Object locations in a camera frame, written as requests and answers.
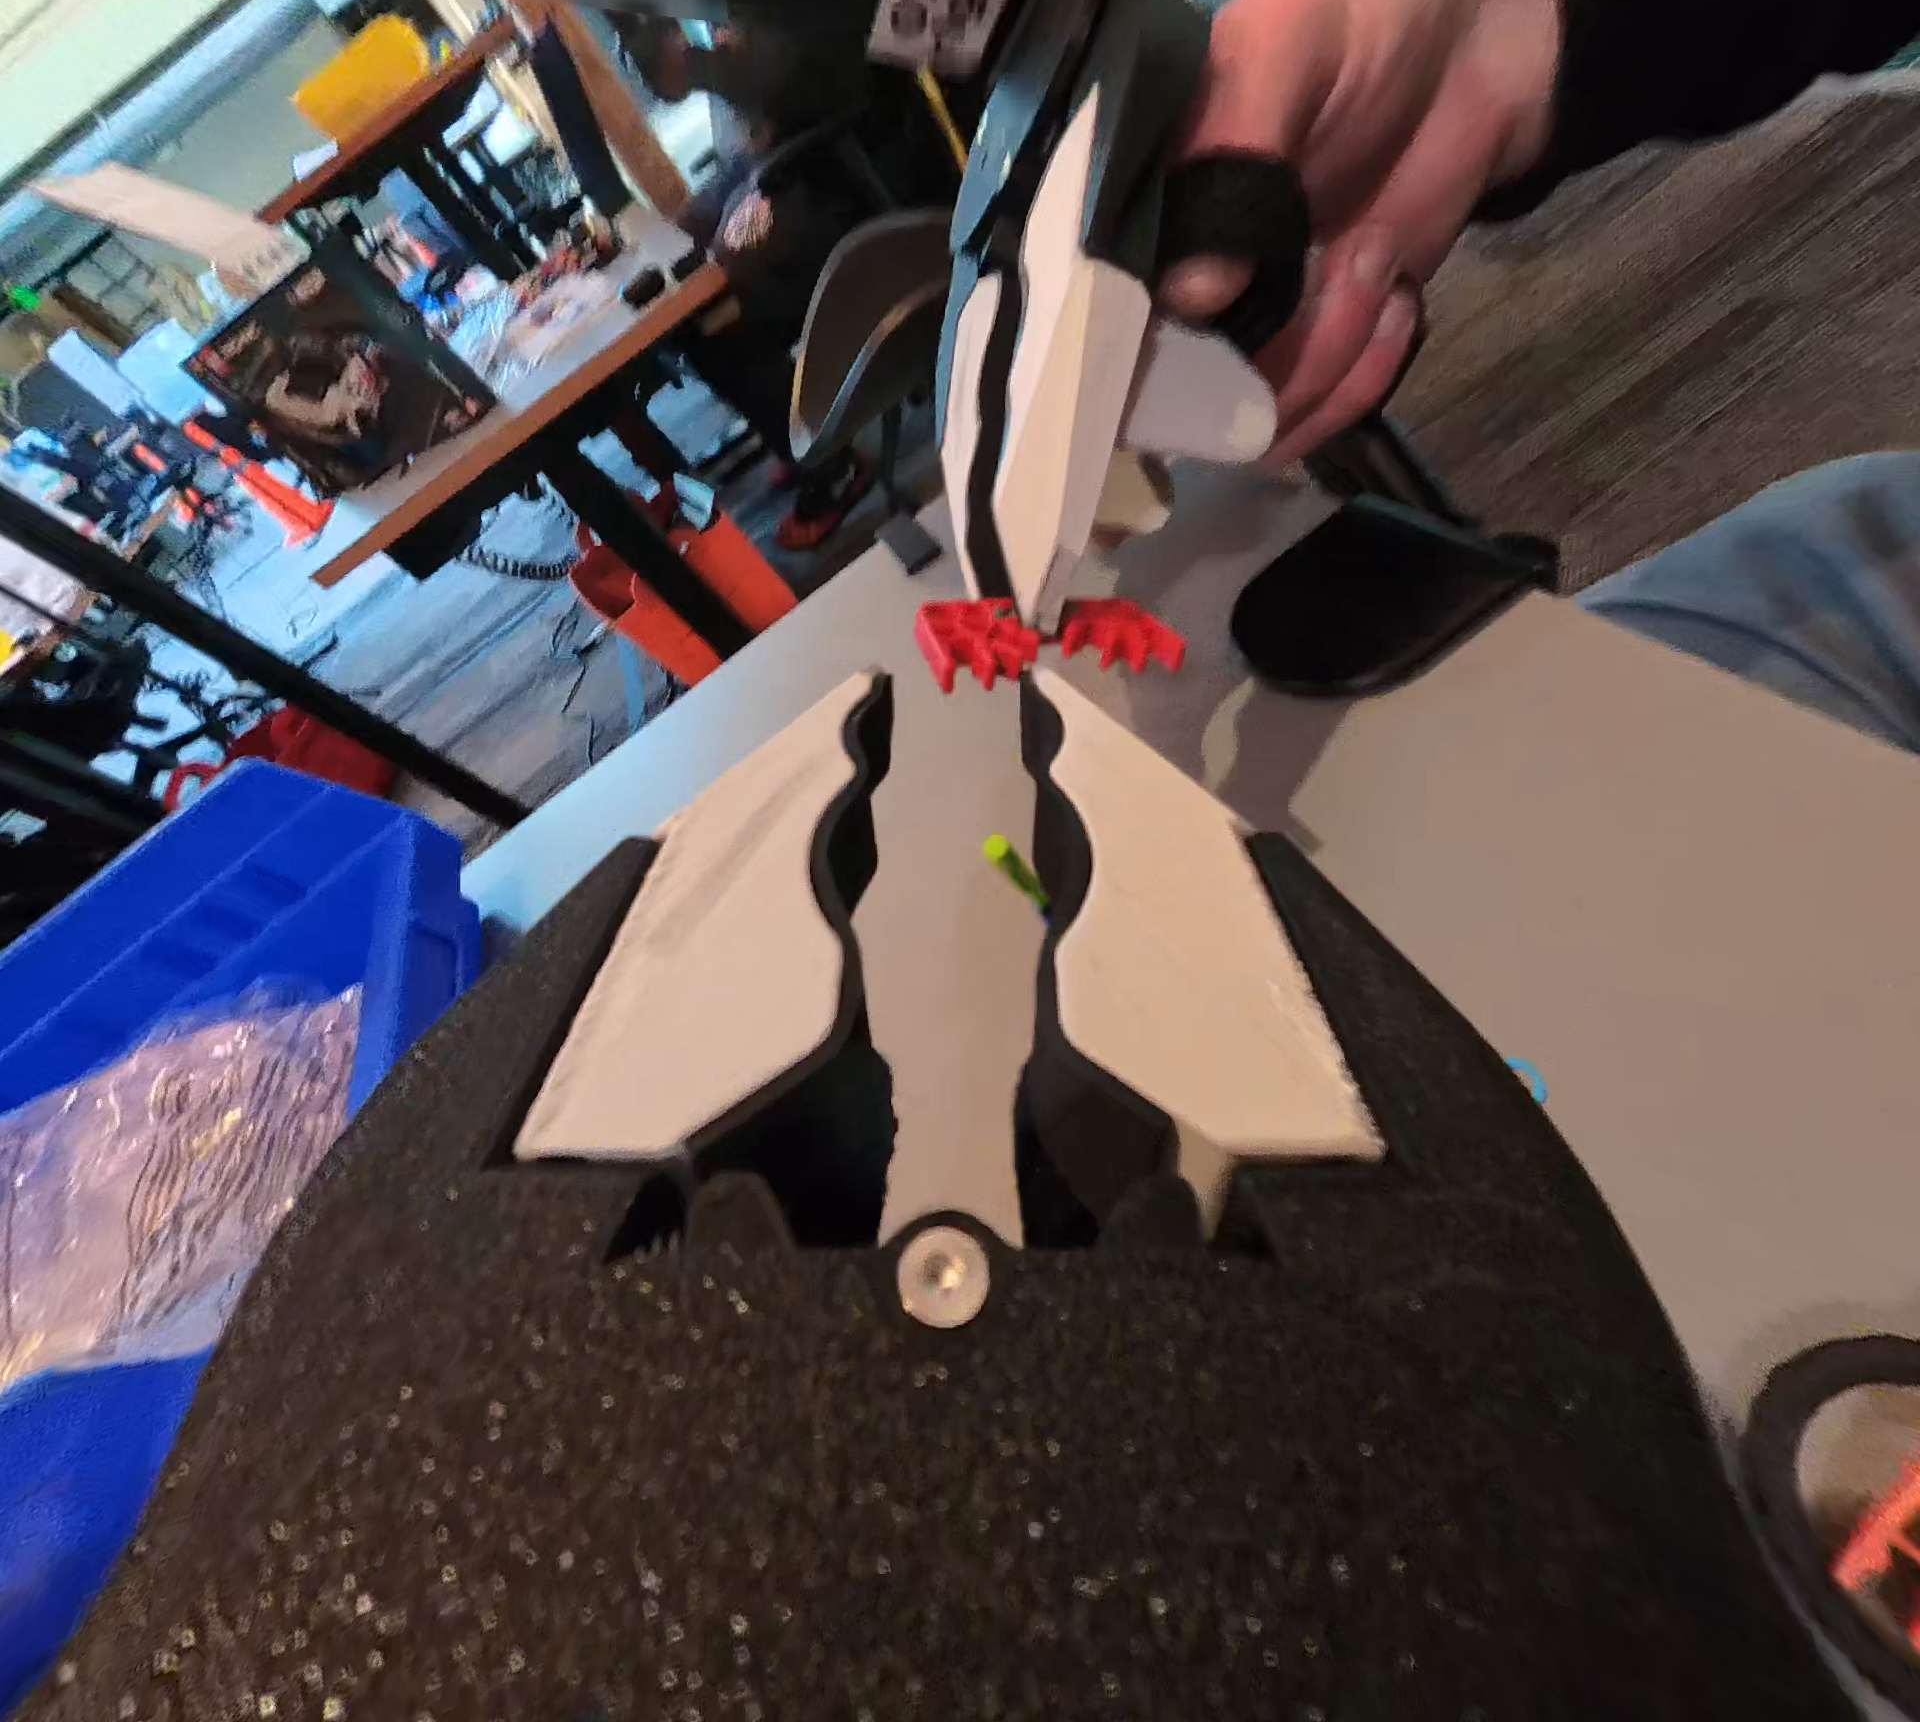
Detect blue plastic bin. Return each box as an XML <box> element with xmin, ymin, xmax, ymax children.
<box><xmin>0</xmin><ymin>758</ymin><xmax>486</xmax><ymax>1674</ymax></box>

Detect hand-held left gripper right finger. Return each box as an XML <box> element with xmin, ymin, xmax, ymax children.
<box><xmin>1015</xmin><ymin>670</ymin><xmax>1392</xmax><ymax>1248</ymax></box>

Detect red tote basket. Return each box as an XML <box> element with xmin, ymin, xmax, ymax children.
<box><xmin>164</xmin><ymin>706</ymin><xmax>396</xmax><ymax>811</ymax></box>

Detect black stand pole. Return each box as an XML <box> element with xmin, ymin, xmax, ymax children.
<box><xmin>0</xmin><ymin>482</ymin><xmax>528</xmax><ymax>831</ymax></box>

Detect black toy car box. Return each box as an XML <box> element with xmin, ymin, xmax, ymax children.
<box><xmin>186</xmin><ymin>254</ymin><xmax>502</xmax><ymax>498</ymax></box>

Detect black toy tyre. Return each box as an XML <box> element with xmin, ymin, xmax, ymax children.
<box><xmin>1742</xmin><ymin>1333</ymin><xmax>1920</xmax><ymax>1708</ymax></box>

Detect person's leg in jeans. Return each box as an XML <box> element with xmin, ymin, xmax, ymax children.
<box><xmin>1574</xmin><ymin>451</ymin><xmax>1920</xmax><ymax>752</ymax></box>

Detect person's right hand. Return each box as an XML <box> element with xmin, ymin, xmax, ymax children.
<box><xmin>1159</xmin><ymin>0</ymin><xmax>1571</xmax><ymax>471</ymax></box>

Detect dark standing desk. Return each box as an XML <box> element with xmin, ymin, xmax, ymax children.
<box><xmin>259</xmin><ymin>8</ymin><xmax>632</xmax><ymax>284</ymax></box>

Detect orange connector piece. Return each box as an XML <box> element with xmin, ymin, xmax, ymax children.
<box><xmin>1827</xmin><ymin>1461</ymin><xmax>1920</xmax><ymax>1596</ymax></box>

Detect clear parts bags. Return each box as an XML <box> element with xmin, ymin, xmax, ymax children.
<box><xmin>453</xmin><ymin>254</ymin><xmax>601</xmax><ymax>359</ymax></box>

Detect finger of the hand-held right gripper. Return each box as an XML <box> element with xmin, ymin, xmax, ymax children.
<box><xmin>936</xmin><ymin>273</ymin><xmax>1025</xmax><ymax>605</ymax></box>
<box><xmin>993</xmin><ymin>87</ymin><xmax>1156</xmax><ymax>629</ymax></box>

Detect orange traffic cone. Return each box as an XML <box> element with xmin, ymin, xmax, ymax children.
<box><xmin>179</xmin><ymin>419</ymin><xmax>336</xmax><ymax>541</ymax></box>

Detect colourful rod connector toy model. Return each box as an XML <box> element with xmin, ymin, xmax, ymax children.
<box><xmin>978</xmin><ymin>831</ymin><xmax>1055</xmax><ymax>924</ymax></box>

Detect red connectors with green clip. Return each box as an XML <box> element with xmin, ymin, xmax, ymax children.
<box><xmin>914</xmin><ymin>600</ymin><xmax>1184</xmax><ymax>697</ymax></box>

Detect wooden desk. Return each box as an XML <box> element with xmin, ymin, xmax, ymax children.
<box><xmin>304</xmin><ymin>207</ymin><xmax>756</xmax><ymax>668</ymax></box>

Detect black chair armrest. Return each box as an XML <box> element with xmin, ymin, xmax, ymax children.
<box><xmin>785</xmin><ymin>207</ymin><xmax>961</xmax><ymax>460</ymax></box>
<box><xmin>1231</xmin><ymin>409</ymin><xmax>1559</xmax><ymax>699</ymax></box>

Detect crumpled clear plastic bags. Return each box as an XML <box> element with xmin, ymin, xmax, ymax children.
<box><xmin>0</xmin><ymin>979</ymin><xmax>371</xmax><ymax>1396</ymax></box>

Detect yellow bin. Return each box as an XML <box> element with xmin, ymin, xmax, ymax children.
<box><xmin>292</xmin><ymin>16</ymin><xmax>439</xmax><ymax>140</ymax></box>

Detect orange tote bin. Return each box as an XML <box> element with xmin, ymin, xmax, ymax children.
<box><xmin>569</xmin><ymin>482</ymin><xmax>800</xmax><ymax>692</ymax></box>

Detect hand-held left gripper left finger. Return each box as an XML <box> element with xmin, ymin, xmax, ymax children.
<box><xmin>509</xmin><ymin>670</ymin><xmax>898</xmax><ymax>1248</ymax></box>

